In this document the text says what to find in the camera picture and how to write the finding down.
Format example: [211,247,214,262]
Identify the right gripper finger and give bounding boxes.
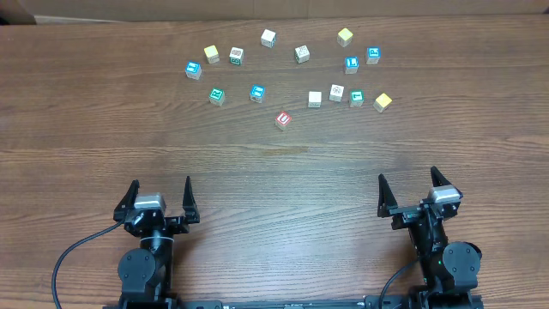
[430,166,452,186]
[377,173,398,218]

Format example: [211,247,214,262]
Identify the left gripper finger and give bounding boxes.
[182,176,200,224]
[113,179,140,222]

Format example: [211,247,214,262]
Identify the red U block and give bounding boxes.
[274,111,293,130]

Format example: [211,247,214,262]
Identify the blue L block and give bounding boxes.
[344,56,359,75]

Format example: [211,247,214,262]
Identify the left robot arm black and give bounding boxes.
[113,178,200,308]

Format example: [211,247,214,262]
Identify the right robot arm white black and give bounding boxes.
[376,166,483,308]

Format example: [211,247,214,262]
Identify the green T block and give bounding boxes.
[349,89,365,107]

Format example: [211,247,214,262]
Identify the white patterned block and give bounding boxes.
[329,84,344,102]

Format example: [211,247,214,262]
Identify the green R block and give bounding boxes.
[208,88,226,106]

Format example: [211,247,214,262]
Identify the plain white block centre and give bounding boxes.
[308,91,322,108]

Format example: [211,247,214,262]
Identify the blue block centre left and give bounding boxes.
[250,84,266,103]

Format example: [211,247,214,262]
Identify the blue P block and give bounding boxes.
[365,46,381,65]

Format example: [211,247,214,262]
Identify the blue block far left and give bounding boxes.
[184,61,202,80]

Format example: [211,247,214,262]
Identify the yellow block top left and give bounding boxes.
[204,45,220,64]

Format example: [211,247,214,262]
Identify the white block green side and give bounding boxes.
[229,47,244,65]

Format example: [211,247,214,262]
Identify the yellow 8 block top right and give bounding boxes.
[337,27,353,47]

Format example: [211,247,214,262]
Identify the white block red C side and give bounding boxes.
[294,45,311,64]

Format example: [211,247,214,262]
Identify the white block top centre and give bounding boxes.
[261,29,276,48]

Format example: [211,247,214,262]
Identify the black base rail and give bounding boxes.
[102,294,486,309]

